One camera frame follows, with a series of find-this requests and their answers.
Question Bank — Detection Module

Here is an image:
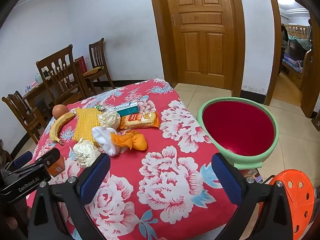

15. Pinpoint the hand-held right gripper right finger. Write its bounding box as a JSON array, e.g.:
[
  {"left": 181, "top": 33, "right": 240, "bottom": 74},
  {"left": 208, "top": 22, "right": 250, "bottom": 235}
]
[{"left": 211, "top": 152, "right": 293, "bottom": 240}]

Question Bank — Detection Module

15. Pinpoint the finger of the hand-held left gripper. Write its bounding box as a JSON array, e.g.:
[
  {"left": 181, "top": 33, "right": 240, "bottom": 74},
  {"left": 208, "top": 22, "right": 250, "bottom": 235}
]
[
  {"left": 5, "top": 151, "right": 34, "bottom": 173},
  {"left": 32, "top": 148, "right": 61, "bottom": 173}
]

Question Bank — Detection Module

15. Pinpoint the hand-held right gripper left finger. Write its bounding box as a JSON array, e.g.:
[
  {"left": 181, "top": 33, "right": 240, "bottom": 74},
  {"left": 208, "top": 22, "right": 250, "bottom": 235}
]
[{"left": 26, "top": 152, "right": 112, "bottom": 240}]

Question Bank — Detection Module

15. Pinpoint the small orange box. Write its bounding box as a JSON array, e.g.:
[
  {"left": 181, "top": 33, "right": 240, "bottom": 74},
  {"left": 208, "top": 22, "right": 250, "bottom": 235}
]
[{"left": 47, "top": 155, "right": 66, "bottom": 177}]

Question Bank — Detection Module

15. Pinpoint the white tissue ball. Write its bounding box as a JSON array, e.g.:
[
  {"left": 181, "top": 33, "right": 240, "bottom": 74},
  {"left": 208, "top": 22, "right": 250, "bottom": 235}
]
[
  {"left": 97, "top": 111, "right": 121, "bottom": 130},
  {"left": 73, "top": 140, "right": 100, "bottom": 168}
]

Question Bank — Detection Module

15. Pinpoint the white cloth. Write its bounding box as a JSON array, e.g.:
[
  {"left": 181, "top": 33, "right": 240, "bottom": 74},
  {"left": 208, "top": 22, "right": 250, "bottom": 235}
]
[{"left": 91, "top": 126, "right": 122, "bottom": 157}]

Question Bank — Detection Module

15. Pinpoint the green basin with red inside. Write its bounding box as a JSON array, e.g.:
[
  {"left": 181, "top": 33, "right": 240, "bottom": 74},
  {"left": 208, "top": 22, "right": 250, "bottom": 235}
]
[{"left": 196, "top": 97, "right": 280, "bottom": 169}]

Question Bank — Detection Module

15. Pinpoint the orange cloth pouch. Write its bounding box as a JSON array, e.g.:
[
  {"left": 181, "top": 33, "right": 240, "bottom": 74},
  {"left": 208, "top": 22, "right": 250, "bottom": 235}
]
[{"left": 110, "top": 130, "right": 148, "bottom": 152}]

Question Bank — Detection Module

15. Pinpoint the orange rice cracker packet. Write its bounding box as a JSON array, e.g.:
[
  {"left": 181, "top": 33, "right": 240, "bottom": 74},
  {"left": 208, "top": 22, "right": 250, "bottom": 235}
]
[{"left": 119, "top": 112, "right": 160, "bottom": 130}]

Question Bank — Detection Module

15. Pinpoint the yellow banana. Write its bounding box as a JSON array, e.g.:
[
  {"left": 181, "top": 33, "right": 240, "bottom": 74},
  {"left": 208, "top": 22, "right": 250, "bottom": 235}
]
[{"left": 49, "top": 112, "right": 76, "bottom": 145}]

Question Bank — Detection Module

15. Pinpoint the yellow foam fruit net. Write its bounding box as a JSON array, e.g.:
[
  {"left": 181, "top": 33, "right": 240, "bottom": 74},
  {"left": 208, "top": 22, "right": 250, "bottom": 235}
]
[{"left": 72, "top": 107, "right": 103, "bottom": 145}]

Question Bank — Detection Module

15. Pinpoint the orange round fruit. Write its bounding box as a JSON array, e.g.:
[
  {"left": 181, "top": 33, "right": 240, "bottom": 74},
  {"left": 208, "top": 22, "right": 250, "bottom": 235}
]
[{"left": 52, "top": 104, "right": 69, "bottom": 118}]

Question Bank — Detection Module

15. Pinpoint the white and teal medicine box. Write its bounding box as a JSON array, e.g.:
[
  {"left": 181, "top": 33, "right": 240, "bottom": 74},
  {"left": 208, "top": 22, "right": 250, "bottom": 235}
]
[{"left": 114, "top": 101, "right": 140, "bottom": 117}]

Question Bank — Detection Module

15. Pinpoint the orange plastic stool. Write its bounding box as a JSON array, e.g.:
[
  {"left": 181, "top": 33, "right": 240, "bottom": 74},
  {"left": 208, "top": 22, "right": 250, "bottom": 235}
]
[{"left": 257, "top": 169, "right": 316, "bottom": 240}]

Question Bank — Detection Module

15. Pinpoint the tall dark wooden chair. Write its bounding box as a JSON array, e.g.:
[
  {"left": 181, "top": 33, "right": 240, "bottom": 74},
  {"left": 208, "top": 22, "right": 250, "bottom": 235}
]
[{"left": 36, "top": 44, "right": 87, "bottom": 105}]

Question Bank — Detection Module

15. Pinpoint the yellow seat cushion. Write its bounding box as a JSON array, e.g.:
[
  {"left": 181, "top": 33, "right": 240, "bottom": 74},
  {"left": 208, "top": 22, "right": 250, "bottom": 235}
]
[{"left": 83, "top": 66, "right": 103, "bottom": 77}]

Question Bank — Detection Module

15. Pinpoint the wooden chair with cushion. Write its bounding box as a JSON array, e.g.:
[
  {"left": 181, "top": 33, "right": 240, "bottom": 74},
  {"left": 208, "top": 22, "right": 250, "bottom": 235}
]
[{"left": 84, "top": 38, "right": 116, "bottom": 90}]

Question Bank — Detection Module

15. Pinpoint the wooden door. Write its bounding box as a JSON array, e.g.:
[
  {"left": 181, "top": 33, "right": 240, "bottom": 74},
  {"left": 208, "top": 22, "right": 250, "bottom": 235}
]
[
  {"left": 162, "top": 0, "right": 235, "bottom": 84},
  {"left": 148, "top": 0, "right": 247, "bottom": 98}
]

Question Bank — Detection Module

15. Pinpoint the wooden bunk bed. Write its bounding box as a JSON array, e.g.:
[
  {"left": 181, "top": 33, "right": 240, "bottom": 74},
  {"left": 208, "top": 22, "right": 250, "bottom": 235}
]
[{"left": 281, "top": 24, "right": 314, "bottom": 90}]

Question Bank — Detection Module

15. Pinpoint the wooden doorway frame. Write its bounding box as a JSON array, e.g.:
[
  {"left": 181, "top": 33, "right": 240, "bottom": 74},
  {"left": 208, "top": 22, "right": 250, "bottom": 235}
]
[{"left": 265, "top": 0, "right": 320, "bottom": 118}]

